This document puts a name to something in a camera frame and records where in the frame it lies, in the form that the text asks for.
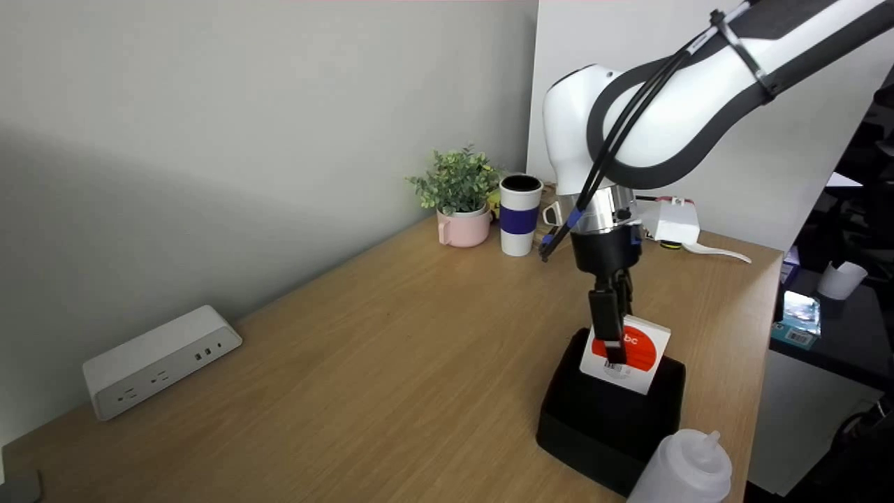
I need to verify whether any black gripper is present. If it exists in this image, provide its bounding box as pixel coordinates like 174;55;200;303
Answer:
572;226;643;362

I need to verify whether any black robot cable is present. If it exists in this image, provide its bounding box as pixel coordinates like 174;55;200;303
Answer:
537;8;749;266

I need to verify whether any orange and white book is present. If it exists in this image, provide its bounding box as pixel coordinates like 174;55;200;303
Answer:
577;314;670;394

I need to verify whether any white electronics box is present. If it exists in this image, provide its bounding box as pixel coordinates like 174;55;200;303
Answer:
81;303;242;422

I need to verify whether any white ceramic spoon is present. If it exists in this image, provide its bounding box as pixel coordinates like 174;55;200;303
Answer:
683;240;751;266

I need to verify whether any white cup on side table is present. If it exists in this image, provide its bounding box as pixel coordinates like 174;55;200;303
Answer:
819;259;868;301

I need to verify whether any white squeeze bottle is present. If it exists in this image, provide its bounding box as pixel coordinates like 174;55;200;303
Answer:
625;428;731;503

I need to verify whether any white cup with blue band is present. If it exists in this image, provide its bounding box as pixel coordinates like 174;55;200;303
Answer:
499;173;542;257

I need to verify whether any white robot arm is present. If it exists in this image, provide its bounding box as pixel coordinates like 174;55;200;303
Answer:
538;0;894;362

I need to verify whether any black box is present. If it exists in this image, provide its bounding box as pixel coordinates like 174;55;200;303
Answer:
537;330;686;493

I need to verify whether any green plant in pink pot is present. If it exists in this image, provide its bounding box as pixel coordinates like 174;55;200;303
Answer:
408;148;499;247

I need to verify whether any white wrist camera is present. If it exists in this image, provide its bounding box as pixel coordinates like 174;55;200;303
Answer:
643;199;702;246

